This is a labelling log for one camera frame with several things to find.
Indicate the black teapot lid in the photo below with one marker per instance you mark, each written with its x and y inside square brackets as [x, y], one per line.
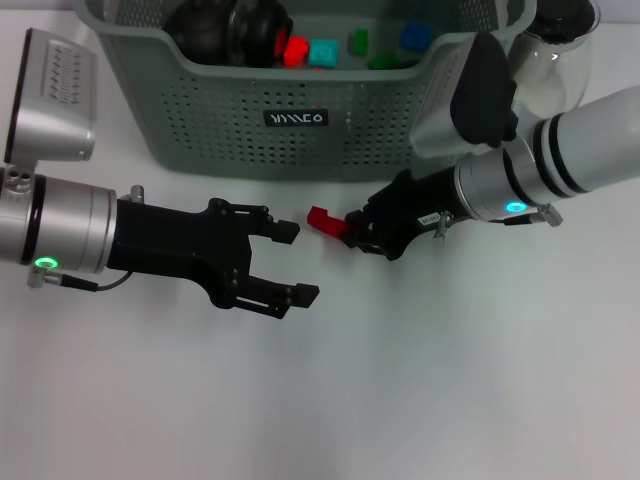
[565, 20]

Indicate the dark red toy brick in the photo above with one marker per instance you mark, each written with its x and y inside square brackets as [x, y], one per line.
[327, 222]

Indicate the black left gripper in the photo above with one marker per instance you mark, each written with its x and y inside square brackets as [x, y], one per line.
[175, 245]

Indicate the clear glass teapot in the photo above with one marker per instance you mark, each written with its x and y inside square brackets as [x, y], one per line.
[555, 85]

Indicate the grey perforated storage basket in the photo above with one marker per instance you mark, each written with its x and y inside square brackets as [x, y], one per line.
[300, 140]

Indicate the teal square toy brick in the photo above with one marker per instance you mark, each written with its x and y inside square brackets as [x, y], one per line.
[323, 53]

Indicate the blue square toy plate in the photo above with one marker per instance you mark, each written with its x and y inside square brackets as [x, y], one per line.
[416, 36]

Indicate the black round teapot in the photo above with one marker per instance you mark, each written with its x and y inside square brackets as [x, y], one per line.
[197, 30]

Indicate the glass teacup black sleeve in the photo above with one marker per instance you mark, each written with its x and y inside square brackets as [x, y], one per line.
[260, 30]

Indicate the bright red sloped brick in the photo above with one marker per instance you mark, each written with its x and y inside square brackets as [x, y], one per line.
[296, 51]

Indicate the green stepped toy brick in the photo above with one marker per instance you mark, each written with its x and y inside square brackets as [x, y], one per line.
[382, 61]

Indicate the left gripper silver plug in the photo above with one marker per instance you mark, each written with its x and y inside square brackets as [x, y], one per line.
[137, 192]

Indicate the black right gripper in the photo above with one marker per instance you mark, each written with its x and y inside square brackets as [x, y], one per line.
[415, 210]

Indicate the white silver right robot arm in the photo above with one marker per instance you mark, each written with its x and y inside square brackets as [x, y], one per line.
[560, 160]

